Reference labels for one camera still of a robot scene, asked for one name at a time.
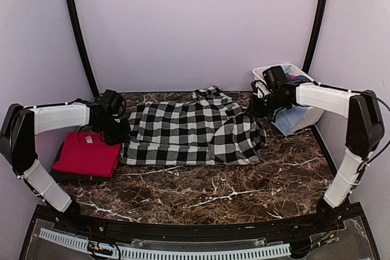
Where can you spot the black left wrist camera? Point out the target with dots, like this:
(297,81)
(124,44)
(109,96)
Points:
(112,101)

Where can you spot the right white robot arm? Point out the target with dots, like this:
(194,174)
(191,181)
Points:
(363,124)

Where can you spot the black frame post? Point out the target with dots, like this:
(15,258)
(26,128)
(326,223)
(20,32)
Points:
(316,29)
(78,36)

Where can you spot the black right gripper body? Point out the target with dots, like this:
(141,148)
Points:
(266,106)

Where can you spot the light blue cloth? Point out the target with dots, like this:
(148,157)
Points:
(289,121)

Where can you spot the right black frame post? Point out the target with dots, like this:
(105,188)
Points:
(316,29)

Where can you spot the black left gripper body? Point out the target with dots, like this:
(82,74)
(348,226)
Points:
(113,132)

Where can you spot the black front rail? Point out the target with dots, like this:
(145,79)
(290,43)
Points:
(293,229)

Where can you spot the white plastic laundry bin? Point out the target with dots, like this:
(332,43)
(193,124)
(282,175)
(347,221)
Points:
(312,115)

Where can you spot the blue garment in bin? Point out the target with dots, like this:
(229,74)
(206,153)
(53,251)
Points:
(302,77)

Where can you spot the left black frame post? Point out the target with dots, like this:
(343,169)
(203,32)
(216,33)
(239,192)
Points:
(78,36)

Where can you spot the folded red t-shirt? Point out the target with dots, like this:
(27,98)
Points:
(86,154)

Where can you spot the white slotted cable duct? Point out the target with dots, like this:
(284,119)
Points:
(83,245)

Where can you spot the black white plaid shirt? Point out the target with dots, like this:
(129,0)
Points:
(210,129)

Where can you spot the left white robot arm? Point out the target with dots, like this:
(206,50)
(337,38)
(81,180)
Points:
(24,128)

